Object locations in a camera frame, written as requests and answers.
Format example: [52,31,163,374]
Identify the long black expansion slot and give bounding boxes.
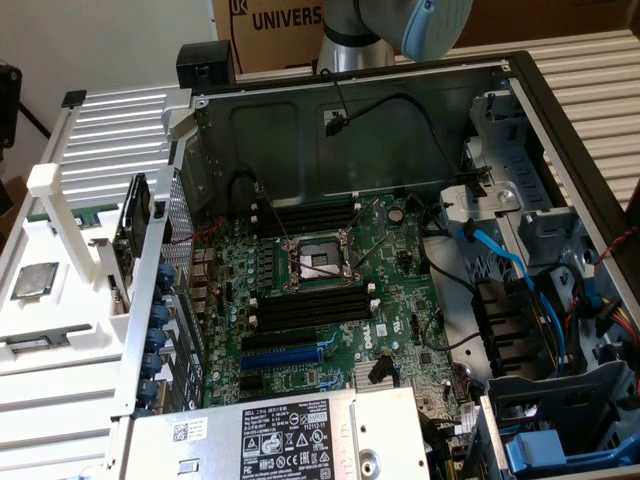
[240,327,341,353]

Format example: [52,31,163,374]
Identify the open black silver pc case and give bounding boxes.
[107,49,640,480]

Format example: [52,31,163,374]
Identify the green circuit board strip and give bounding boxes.
[27,203,124,229]

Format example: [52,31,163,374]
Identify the ram stick with white label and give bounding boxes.
[5,335,69,355]

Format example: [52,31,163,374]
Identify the red yellow black power wires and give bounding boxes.
[597,294,640,334]

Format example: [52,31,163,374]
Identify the silver cpu chip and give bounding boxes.
[12,260,60,301]

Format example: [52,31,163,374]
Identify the blue grey drive cage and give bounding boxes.
[479,359,640,480]

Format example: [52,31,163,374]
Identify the white parts rack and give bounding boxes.
[0,162,166,376]

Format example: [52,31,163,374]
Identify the red black twisted wire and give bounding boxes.
[594,224,640,261]
[164,217,229,247]

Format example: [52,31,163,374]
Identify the silver power supply with label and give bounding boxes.
[117,384,431,480]

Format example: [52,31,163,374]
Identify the black graphics card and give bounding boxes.
[88,172,154,319]

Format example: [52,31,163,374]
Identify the thin metal locking lever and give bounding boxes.
[349,232,389,274]
[257,185,296,249]

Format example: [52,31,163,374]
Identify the blue sata wire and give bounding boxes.
[449,217,569,379]

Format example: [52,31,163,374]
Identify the silver cpu socket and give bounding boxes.
[282,227,364,294]

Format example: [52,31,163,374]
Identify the ram slot with white latches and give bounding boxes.
[251,208,362,230]
[248,298,381,335]
[248,283,377,315]
[251,197,361,217]

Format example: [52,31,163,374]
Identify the silver finned heat sink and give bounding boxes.
[355,358,401,389]

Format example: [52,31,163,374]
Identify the printed cardboard box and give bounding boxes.
[209,0,326,76]

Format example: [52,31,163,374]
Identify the black wire loop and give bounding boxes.
[227,167,261,224]

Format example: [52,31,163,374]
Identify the black box device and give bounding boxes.
[177,42,236,91]

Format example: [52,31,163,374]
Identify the blue expansion slot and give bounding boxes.
[239,344,325,371]

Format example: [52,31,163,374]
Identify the green dell motherboard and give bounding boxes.
[189,193,484,480]

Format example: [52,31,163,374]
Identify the bright blue plastic handle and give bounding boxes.
[503,428,640,471]

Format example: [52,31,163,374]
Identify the black plastic fan shroud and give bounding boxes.
[472,277,556,381]

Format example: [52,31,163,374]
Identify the plain brown cardboard box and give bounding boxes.
[452,0,640,49]

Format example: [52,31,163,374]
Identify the black sata wire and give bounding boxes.
[319,67,496,189]

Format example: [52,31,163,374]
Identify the silver metal disk bay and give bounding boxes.
[439,89,601,281]

